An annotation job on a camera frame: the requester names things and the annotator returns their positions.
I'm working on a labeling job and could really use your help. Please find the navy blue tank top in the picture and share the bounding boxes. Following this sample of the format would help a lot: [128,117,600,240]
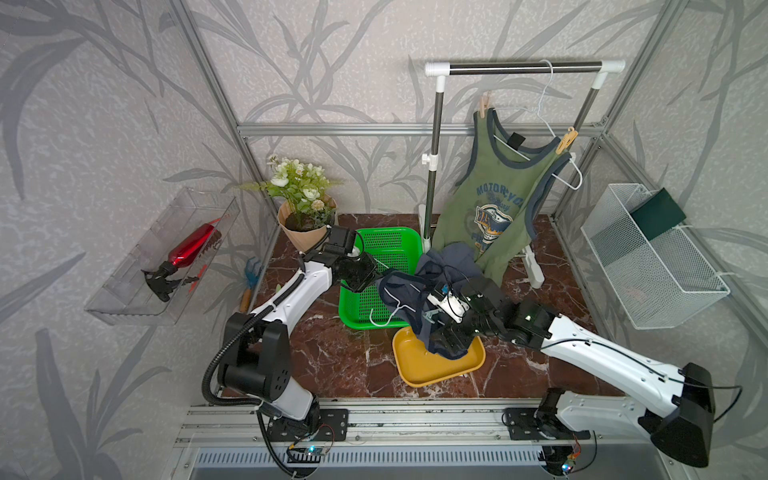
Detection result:
[378,243,482,347]

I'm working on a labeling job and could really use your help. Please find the white wire hanger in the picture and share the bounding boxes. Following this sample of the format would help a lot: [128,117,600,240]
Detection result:
[493,59,584,191]
[367,254,421,328]

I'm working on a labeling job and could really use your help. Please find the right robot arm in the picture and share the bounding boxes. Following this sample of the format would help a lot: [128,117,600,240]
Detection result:
[420,277,719,468]

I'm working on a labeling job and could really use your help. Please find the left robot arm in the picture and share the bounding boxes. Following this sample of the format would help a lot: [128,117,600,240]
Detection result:
[201,226,380,430]

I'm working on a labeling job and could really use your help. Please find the olive green tank top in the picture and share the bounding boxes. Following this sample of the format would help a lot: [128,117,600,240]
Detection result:
[432,108,571,285]

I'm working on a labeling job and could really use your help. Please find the yellow plastic tray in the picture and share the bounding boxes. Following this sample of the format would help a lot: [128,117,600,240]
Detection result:
[392,327,486,388]

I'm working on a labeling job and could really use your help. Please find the green perforated plastic basket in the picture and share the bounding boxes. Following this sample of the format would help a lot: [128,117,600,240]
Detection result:
[338,226,423,330]

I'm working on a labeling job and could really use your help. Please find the white flower plant pot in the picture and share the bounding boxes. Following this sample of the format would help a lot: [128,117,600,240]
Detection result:
[238,155,340,253]

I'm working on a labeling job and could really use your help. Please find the red spray bottle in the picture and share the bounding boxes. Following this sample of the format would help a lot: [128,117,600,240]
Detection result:
[142,219,222,303]

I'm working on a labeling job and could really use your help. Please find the metal clothes rack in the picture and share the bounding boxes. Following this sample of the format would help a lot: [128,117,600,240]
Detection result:
[419,60,626,288]

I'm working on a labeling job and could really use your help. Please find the dark green cloth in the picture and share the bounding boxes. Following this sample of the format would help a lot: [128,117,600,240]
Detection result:
[630,188,687,241]

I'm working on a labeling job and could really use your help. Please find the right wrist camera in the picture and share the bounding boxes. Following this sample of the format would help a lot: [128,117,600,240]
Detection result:
[427,285,470,323]

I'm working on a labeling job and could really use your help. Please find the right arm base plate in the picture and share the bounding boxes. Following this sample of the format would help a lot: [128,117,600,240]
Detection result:
[501,407,591,441]

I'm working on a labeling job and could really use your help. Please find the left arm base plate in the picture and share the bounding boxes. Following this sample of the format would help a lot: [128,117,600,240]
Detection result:
[267,408,350,442]

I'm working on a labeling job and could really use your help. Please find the clear acrylic wall shelf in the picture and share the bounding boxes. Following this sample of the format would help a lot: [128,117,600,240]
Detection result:
[85,187,240,326]

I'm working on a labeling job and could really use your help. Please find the white wire mesh basket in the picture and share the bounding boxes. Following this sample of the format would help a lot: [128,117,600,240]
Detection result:
[581,183,731,330]

